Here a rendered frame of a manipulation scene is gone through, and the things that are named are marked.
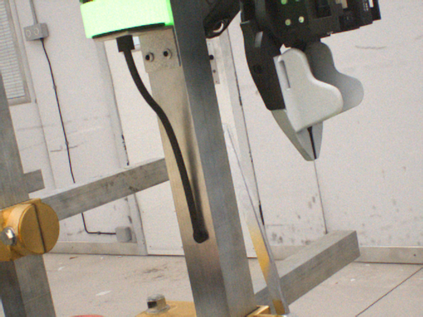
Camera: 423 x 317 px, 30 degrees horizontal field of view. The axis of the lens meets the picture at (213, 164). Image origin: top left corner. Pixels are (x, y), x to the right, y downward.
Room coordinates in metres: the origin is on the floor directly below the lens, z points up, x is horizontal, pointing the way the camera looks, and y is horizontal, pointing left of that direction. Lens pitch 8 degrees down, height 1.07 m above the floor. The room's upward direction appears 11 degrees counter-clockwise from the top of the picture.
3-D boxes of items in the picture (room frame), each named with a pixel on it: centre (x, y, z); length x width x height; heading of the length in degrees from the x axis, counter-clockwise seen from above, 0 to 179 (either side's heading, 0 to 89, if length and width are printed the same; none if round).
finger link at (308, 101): (0.61, -0.08, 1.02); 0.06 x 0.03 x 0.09; 51
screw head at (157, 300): (0.66, 0.07, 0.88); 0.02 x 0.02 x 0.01
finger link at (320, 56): (0.63, -0.10, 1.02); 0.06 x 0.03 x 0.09; 51
